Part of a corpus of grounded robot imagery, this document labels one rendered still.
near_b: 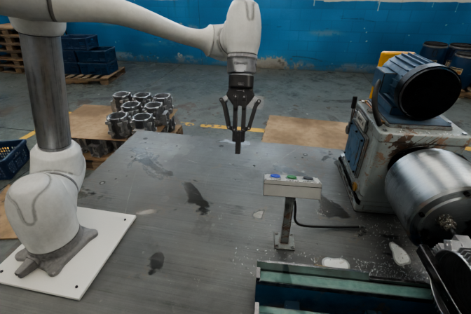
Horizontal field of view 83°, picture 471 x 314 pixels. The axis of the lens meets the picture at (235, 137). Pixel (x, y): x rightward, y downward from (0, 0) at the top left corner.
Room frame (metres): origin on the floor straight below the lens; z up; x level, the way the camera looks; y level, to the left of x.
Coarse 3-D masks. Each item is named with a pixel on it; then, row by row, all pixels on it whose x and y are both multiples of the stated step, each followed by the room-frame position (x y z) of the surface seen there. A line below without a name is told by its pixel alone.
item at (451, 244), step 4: (444, 240) 0.41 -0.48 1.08; (448, 240) 0.40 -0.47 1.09; (452, 240) 0.39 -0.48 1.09; (444, 244) 0.40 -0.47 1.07; (448, 244) 0.39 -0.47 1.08; (452, 244) 0.39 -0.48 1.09; (456, 244) 0.39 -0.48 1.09; (460, 244) 0.39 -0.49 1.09; (444, 248) 0.40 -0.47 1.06; (448, 248) 0.39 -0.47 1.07; (452, 248) 0.38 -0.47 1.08; (456, 248) 0.38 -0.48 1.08; (428, 276) 0.39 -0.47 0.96; (428, 280) 0.39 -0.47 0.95
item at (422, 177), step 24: (408, 168) 0.62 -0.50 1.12; (432, 168) 0.58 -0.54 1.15; (456, 168) 0.56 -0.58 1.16; (408, 192) 0.56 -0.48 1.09; (432, 192) 0.51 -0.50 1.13; (456, 192) 0.49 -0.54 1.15; (408, 216) 0.51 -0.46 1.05; (432, 216) 0.49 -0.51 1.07; (456, 216) 0.48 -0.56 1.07; (432, 240) 0.48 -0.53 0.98
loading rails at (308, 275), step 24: (264, 264) 0.45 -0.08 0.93; (288, 264) 0.45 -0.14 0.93; (264, 288) 0.41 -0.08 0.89; (288, 288) 0.40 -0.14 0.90; (312, 288) 0.40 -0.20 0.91; (336, 288) 0.39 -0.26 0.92; (360, 288) 0.39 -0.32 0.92; (384, 288) 0.39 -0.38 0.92; (408, 288) 0.39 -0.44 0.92; (264, 312) 0.33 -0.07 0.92; (288, 312) 0.33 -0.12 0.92; (312, 312) 0.33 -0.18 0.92; (336, 312) 0.39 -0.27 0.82; (360, 312) 0.38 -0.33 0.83; (384, 312) 0.37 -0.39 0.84; (408, 312) 0.37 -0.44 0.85; (432, 312) 0.36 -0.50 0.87
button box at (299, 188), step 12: (264, 180) 0.62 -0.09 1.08; (276, 180) 0.62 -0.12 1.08; (288, 180) 0.62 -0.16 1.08; (300, 180) 0.63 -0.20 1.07; (312, 180) 0.63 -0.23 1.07; (264, 192) 0.61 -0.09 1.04; (276, 192) 0.61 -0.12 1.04; (288, 192) 0.60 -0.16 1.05; (300, 192) 0.60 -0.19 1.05; (312, 192) 0.60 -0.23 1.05
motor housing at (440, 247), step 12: (444, 252) 0.40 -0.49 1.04; (456, 252) 0.37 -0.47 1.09; (468, 252) 0.36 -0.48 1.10; (444, 264) 0.40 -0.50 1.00; (456, 264) 0.40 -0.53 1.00; (468, 264) 0.34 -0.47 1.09; (456, 276) 0.39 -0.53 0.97; (468, 276) 0.39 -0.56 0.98; (432, 288) 0.37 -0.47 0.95; (456, 288) 0.37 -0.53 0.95; (468, 288) 0.37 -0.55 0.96; (468, 300) 0.35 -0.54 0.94; (444, 312) 0.32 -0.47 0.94
